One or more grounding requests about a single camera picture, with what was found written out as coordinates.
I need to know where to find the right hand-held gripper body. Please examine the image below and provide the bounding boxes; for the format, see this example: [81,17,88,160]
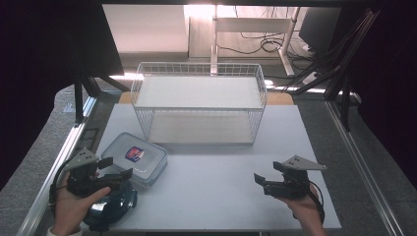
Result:
[264,154,328,201]

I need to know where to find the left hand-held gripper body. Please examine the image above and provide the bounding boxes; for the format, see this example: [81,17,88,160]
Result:
[64,147,127,199]

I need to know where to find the clear rectangular food container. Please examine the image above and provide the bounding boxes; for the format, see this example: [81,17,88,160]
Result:
[100,132,169,189]

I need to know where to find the dark round food container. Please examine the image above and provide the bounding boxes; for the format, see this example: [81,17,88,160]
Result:
[83,178,139,232]

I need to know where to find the white wire shelf rack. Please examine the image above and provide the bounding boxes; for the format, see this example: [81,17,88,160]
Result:
[130,61,268,147]

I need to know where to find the person's right hand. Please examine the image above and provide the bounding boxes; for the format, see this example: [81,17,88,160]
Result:
[278,185,324,227]

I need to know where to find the person's left hand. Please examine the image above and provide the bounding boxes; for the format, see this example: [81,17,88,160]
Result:
[52,182,112,232]

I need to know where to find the white sleeve cuff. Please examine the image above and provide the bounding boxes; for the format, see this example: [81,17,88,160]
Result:
[45,225,84,236]

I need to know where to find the black tripod stand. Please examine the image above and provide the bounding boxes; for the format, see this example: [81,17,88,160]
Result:
[283,9,383,133]
[73,63,131,128]

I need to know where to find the black curtain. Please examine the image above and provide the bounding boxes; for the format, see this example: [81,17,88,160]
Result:
[340,0,417,189]
[0,0,125,192]

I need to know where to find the white cabinet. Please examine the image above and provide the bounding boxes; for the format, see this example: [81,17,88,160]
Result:
[102,4,190,54]

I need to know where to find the dark monitor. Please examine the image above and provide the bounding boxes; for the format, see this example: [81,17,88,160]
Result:
[298,7,342,54]

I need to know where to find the aluminium rail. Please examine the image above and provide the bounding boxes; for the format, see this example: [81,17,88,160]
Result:
[16,96,98,236]
[325,99,405,236]

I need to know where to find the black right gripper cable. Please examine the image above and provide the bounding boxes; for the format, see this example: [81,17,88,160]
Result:
[307,181,326,224]

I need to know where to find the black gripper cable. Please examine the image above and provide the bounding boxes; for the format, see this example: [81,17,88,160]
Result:
[307,181,326,224]
[48,159,72,208]

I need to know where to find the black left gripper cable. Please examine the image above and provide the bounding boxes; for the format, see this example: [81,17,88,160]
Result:
[48,159,72,208]

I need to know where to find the black floor cables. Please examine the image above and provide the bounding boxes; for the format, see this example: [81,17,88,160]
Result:
[215,5,314,62]

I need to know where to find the white desk frame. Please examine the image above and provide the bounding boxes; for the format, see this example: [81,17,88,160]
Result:
[210,4,301,77]

